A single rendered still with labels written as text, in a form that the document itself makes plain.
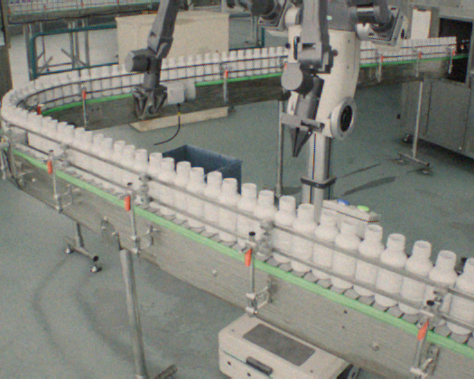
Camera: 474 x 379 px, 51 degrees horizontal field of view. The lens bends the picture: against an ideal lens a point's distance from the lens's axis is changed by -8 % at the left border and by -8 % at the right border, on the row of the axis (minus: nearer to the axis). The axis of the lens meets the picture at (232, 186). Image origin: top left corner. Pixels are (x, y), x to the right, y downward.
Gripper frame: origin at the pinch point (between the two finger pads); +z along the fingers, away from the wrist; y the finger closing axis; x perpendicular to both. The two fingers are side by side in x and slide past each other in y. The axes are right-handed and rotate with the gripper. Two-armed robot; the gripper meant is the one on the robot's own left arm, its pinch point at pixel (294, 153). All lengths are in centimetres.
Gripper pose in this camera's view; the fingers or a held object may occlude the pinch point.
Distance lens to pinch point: 133.3
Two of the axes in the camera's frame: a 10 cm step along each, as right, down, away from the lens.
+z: -2.4, 9.6, 1.2
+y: 9.1, 2.7, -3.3
